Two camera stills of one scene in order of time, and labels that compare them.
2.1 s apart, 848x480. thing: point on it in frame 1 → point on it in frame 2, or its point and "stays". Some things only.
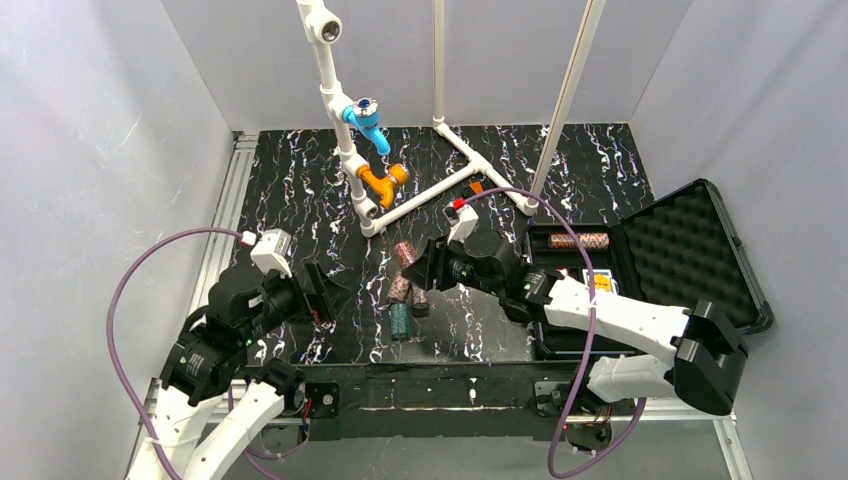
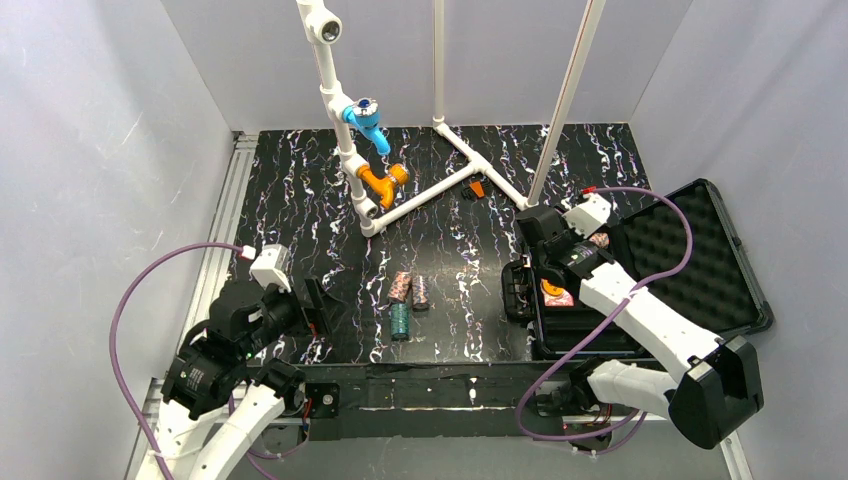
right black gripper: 445,266 → 530,266
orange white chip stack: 399,289 stays
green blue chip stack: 400,320 stays
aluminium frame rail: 211,267 stays
